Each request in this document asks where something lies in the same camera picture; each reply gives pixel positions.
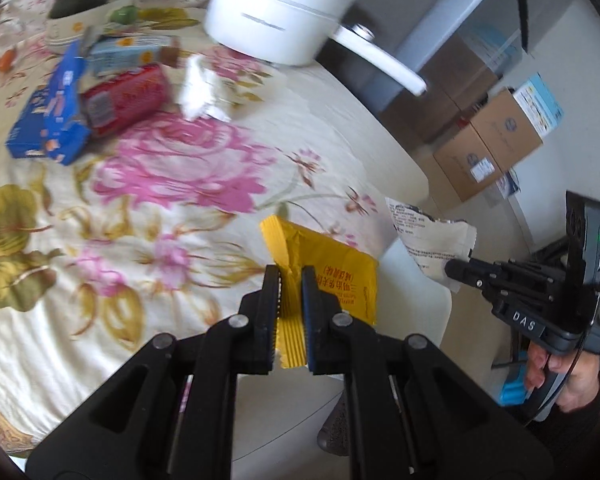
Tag yellow snack packet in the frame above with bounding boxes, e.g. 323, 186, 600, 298
260, 214, 378, 368

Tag person's right hand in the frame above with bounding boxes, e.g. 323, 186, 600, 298
524, 342, 600, 413

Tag white nut snack bag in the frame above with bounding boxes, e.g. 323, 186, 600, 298
385, 197, 477, 294

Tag blue white poster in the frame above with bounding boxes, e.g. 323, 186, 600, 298
513, 74, 565, 139

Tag white stacked bowls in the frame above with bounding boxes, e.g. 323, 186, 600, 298
44, 0, 134, 53

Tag blue snack wrapper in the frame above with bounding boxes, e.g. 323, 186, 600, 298
5, 40, 91, 166

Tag drawing paper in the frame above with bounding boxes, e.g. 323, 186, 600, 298
177, 53, 287, 124

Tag red soda can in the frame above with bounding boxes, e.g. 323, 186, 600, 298
81, 63, 171, 138

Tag light blue milk carton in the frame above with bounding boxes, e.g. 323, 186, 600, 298
87, 35, 181, 76

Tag white electric pot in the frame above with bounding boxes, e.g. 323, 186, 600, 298
204, 0, 427, 96

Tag white plastic chair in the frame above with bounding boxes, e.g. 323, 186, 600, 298
230, 240, 452, 479

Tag green lime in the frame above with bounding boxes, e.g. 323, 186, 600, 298
109, 4, 138, 25

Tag grey refrigerator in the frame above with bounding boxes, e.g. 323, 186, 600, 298
324, 0, 527, 146

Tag cardboard box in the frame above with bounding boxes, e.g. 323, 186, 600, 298
434, 89, 542, 202

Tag floral tablecloth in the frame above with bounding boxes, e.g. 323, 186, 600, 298
0, 0, 429, 455

